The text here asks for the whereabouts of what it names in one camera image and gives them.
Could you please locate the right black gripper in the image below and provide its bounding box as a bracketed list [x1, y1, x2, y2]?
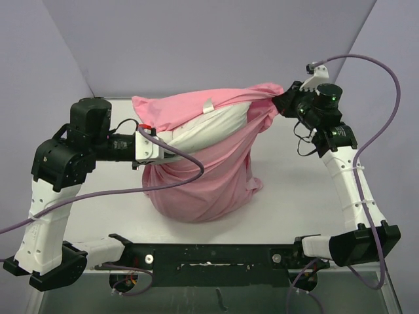
[275, 81, 321, 126]

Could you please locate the pink satin rose pillowcase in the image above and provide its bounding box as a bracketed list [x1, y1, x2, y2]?
[132, 83, 283, 222]

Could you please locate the pink pillow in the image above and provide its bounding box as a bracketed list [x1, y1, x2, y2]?
[157, 101, 251, 153]

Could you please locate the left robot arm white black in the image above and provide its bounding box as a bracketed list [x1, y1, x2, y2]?
[3, 98, 168, 292]

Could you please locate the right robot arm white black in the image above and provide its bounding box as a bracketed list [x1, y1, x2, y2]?
[272, 81, 401, 268]

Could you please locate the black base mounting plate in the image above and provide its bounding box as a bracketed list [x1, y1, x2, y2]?
[102, 242, 313, 288]

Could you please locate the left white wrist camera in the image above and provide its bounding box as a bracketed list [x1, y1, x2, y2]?
[135, 124, 164, 160]

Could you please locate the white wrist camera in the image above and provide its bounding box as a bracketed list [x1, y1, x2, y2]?
[299, 63, 329, 92]
[135, 124, 164, 160]

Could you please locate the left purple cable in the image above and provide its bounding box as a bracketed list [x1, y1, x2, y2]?
[0, 127, 206, 297]

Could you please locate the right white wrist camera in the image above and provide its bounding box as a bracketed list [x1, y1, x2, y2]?
[299, 63, 329, 92]

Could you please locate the aluminium frame rail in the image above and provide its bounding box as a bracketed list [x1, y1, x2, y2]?
[27, 94, 403, 314]

